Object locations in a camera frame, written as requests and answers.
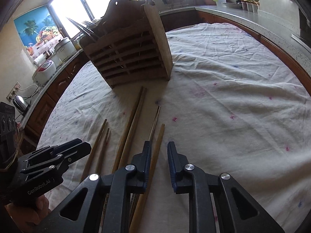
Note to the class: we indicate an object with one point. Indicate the white red rice cooker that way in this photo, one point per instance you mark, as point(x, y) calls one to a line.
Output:
point(43, 73)

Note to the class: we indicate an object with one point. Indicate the pink bowl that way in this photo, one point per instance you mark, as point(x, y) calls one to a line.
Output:
point(209, 2)

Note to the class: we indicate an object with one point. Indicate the wooden utensil holder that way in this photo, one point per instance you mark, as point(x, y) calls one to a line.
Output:
point(130, 44)

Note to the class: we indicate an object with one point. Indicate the wooden chopstick pair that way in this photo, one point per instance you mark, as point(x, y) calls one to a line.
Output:
point(126, 132)
point(128, 143)

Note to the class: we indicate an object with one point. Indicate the white seasoning jars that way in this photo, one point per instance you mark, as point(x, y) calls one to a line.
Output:
point(250, 6)

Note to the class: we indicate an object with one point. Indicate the paper towel roll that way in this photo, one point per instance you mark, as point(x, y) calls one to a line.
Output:
point(39, 60)

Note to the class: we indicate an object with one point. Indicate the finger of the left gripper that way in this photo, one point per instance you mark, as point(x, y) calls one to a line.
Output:
point(76, 153)
point(68, 145)

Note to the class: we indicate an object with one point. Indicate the wooden chopstick middle pair right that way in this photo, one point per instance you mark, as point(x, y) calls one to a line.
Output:
point(128, 143)

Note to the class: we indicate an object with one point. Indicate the white patterned tablecloth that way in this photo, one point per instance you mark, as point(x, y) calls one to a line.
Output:
point(231, 106)

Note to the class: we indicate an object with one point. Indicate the tropical fruit poster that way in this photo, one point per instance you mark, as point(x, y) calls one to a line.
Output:
point(38, 31)

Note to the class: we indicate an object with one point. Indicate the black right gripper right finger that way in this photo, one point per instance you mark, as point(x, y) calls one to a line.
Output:
point(216, 203)

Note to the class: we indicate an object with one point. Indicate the steel electric kettle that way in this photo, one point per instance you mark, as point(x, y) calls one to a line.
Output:
point(21, 104)

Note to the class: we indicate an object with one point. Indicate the wall power outlet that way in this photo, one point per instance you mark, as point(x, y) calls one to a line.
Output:
point(13, 91)

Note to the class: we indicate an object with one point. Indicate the large white rice cooker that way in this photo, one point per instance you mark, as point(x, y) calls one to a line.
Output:
point(64, 49)

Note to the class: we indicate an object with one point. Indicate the left hand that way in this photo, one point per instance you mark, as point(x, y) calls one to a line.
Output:
point(26, 218)

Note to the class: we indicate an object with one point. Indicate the dark chopsticks in holder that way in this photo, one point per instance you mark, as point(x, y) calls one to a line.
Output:
point(92, 35)

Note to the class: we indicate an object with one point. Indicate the metal fork in holder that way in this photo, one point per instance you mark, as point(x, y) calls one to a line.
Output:
point(89, 24)

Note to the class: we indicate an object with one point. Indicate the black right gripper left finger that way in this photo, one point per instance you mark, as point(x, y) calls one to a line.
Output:
point(101, 203)

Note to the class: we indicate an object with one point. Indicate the wooden chopstick middle pair left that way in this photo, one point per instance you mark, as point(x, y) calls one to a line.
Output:
point(126, 132)

